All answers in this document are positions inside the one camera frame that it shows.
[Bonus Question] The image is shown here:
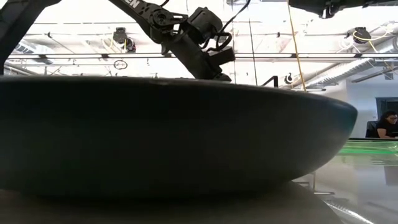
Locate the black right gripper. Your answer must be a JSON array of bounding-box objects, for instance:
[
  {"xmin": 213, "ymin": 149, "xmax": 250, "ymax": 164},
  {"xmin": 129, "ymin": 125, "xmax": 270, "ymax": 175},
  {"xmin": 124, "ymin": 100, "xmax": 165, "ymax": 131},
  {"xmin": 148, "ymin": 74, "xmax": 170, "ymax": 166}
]
[{"xmin": 288, "ymin": 0, "xmax": 398, "ymax": 19}]

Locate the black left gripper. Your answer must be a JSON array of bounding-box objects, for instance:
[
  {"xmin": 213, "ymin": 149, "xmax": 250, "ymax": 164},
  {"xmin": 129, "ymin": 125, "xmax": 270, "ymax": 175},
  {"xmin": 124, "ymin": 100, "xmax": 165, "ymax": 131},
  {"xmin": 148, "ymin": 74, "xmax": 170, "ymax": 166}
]
[{"xmin": 169, "ymin": 7, "xmax": 233, "ymax": 82}]

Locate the teal blue plate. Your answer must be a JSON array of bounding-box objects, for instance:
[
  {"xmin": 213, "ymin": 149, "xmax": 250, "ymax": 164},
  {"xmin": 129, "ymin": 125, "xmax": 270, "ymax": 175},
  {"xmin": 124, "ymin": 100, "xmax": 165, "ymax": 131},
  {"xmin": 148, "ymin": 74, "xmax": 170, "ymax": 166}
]
[{"xmin": 0, "ymin": 76, "xmax": 358, "ymax": 198}]

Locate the long ceiling light bar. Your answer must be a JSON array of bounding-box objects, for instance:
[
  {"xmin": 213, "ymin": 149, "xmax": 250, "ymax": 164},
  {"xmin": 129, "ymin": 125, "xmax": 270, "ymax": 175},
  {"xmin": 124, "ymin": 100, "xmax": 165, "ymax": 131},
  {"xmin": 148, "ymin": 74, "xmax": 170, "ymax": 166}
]
[{"xmin": 7, "ymin": 53, "xmax": 398, "ymax": 60}]

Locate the dark teal door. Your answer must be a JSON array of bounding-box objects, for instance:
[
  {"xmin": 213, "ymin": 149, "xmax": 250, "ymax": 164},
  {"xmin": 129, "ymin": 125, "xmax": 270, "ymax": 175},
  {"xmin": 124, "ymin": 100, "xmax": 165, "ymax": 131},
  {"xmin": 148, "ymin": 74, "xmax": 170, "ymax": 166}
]
[{"xmin": 375, "ymin": 97, "xmax": 398, "ymax": 125}]

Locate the person at desk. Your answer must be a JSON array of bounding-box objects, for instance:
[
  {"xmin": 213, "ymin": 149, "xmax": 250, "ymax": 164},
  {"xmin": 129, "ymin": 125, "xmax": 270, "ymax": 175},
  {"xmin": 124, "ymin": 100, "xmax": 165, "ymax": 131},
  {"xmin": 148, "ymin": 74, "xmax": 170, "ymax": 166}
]
[{"xmin": 375, "ymin": 110, "xmax": 398, "ymax": 139}]

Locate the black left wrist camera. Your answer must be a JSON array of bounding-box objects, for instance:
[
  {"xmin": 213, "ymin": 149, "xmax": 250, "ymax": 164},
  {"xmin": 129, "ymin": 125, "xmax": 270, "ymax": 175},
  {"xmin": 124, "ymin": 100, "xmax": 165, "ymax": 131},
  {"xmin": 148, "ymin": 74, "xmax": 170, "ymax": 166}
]
[{"xmin": 207, "ymin": 46, "xmax": 236, "ymax": 67}]

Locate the yellow hanging cable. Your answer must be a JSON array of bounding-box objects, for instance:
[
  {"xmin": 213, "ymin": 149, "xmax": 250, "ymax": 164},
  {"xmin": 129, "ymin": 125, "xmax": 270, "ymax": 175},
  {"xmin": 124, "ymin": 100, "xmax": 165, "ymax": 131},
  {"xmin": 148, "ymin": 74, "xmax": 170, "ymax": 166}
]
[{"xmin": 285, "ymin": 0, "xmax": 307, "ymax": 93}]

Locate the thin hanging cable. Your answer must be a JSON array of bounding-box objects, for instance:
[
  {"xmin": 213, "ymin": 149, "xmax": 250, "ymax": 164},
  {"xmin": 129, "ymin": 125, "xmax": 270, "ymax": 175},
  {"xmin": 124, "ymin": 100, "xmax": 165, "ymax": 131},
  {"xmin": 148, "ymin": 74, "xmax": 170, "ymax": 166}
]
[{"xmin": 230, "ymin": 0, "xmax": 237, "ymax": 85}]

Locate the black ceiling cord reel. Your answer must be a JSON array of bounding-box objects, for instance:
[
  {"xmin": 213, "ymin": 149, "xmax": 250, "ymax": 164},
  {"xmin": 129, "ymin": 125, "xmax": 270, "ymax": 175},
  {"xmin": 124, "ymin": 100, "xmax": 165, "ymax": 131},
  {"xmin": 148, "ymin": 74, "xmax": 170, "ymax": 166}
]
[
  {"xmin": 112, "ymin": 27, "xmax": 137, "ymax": 54},
  {"xmin": 353, "ymin": 27, "xmax": 371, "ymax": 44}
]

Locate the black hanging cable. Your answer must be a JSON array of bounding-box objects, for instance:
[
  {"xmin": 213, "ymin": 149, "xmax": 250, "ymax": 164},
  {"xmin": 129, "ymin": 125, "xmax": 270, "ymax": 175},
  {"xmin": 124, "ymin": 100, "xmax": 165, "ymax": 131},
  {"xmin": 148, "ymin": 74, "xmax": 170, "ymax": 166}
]
[{"xmin": 245, "ymin": 0, "xmax": 259, "ymax": 87}]

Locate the silver ventilation duct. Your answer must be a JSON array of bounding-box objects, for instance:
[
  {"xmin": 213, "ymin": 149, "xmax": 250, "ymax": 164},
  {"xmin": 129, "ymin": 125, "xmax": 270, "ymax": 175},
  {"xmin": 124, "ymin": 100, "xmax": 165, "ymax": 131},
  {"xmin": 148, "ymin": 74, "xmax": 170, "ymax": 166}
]
[{"xmin": 306, "ymin": 57, "xmax": 398, "ymax": 90}]

